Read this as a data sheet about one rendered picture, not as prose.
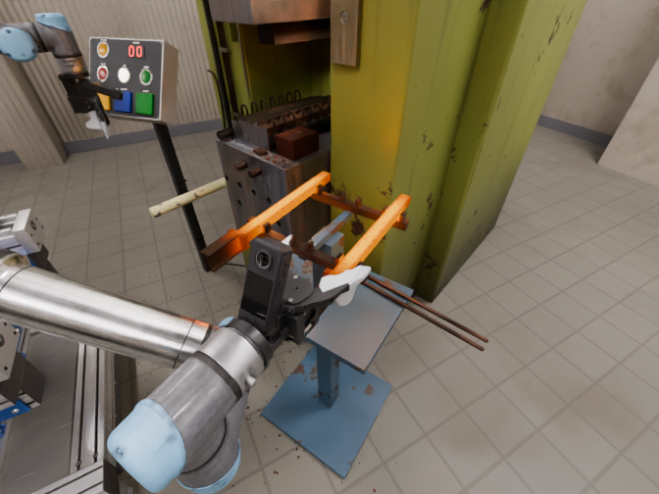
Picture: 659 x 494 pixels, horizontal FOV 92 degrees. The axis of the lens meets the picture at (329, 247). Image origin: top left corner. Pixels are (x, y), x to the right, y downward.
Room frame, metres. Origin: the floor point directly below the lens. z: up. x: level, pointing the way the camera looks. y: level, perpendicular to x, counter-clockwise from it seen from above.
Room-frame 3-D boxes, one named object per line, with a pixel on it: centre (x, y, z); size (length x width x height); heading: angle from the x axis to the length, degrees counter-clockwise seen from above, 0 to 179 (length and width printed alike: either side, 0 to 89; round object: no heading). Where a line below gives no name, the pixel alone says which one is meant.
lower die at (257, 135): (1.26, 0.14, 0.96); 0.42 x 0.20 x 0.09; 138
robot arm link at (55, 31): (1.15, 0.83, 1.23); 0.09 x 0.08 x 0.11; 126
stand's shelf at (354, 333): (0.61, 0.00, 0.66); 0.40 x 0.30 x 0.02; 57
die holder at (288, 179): (1.23, 0.09, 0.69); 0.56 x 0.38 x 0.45; 138
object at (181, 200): (1.27, 0.60, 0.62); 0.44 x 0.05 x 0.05; 138
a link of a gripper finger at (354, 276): (0.32, -0.02, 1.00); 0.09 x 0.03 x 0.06; 112
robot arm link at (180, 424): (0.14, 0.16, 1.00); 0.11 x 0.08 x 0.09; 148
